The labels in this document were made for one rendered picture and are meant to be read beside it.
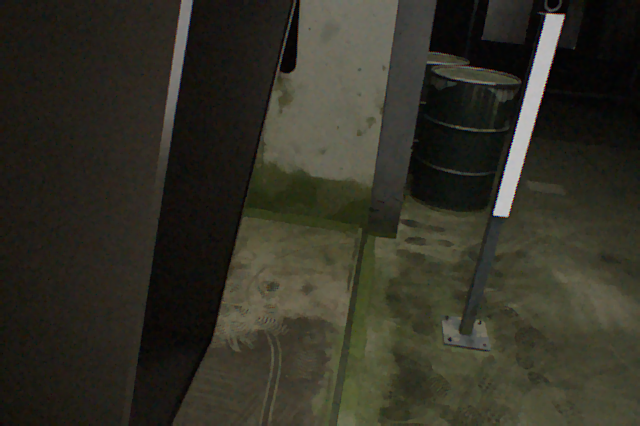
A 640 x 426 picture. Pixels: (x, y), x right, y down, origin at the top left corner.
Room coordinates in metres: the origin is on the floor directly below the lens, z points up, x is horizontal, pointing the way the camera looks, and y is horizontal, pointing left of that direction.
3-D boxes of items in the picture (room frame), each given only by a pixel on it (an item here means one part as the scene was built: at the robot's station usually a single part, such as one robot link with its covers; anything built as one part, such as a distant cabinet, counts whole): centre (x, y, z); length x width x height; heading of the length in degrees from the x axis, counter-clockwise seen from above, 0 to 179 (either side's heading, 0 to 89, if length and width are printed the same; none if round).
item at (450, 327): (1.72, -0.68, 0.01); 0.20 x 0.20 x 0.01; 84
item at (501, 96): (3.24, -0.89, 0.44); 0.59 x 0.58 x 0.89; 8
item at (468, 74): (3.25, -0.89, 0.86); 0.54 x 0.54 x 0.01
